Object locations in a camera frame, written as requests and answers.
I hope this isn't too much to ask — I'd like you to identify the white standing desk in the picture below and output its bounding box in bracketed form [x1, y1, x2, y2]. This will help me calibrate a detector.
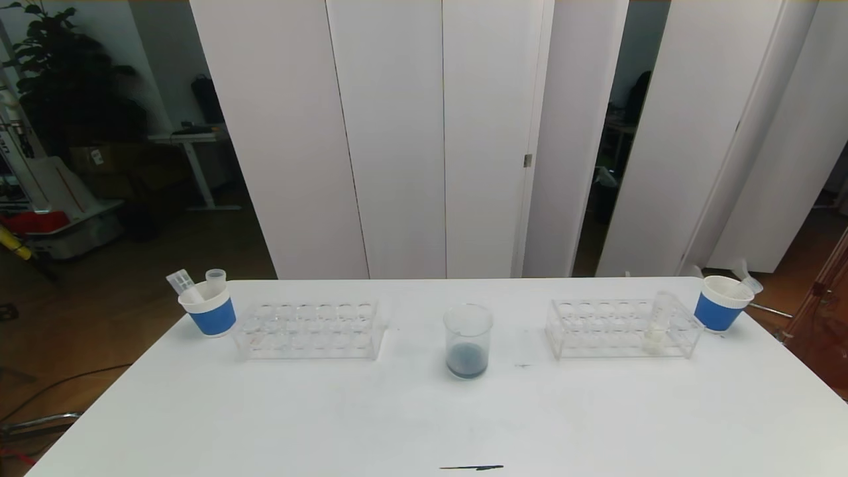
[147, 124, 240, 212]

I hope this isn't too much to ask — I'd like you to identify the dark green potted plant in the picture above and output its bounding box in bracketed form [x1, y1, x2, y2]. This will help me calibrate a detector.
[0, 1, 148, 156]

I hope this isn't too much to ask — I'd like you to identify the blue and white cup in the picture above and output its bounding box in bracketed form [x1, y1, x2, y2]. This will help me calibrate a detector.
[178, 282, 237, 337]
[693, 275, 754, 332]

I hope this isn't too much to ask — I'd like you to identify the black floor cable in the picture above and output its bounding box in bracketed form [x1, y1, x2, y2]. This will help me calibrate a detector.
[0, 361, 133, 425]

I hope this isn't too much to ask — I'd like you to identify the black backpack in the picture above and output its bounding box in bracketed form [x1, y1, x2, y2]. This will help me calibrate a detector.
[191, 74, 224, 125]

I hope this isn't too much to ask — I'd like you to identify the white machine base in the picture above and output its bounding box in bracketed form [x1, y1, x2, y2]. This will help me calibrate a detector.
[26, 200, 124, 260]

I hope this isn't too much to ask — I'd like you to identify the brown cardboard box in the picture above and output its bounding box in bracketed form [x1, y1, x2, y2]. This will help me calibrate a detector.
[66, 142, 119, 176]

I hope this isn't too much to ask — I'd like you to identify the black bin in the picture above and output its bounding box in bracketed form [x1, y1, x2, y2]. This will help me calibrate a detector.
[123, 200, 160, 242]

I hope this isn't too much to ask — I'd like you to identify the test tube with white pigment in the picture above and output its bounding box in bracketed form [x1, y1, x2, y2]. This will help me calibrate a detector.
[646, 290, 678, 353]

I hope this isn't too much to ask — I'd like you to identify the white leaning board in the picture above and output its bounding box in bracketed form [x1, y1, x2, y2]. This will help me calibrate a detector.
[13, 155, 100, 214]

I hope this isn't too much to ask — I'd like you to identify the yellow tool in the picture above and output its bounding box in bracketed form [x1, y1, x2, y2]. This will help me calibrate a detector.
[0, 225, 31, 262]

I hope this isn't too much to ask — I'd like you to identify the clear glass beaker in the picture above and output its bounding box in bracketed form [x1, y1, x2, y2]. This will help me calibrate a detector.
[443, 303, 494, 381]

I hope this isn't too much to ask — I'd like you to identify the clear acrylic test tube rack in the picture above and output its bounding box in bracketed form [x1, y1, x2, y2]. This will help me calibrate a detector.
[547, 297, 704, 360]
[232, 297, 386, 362]

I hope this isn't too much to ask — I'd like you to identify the metal chair leg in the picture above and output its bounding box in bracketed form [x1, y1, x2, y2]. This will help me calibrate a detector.
[0, 409, 83, 438]

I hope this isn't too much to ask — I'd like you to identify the test tube with red pigment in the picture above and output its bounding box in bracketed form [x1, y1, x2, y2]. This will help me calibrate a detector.
[725, 273, 764, 297]
[166, 268, 205, 304]

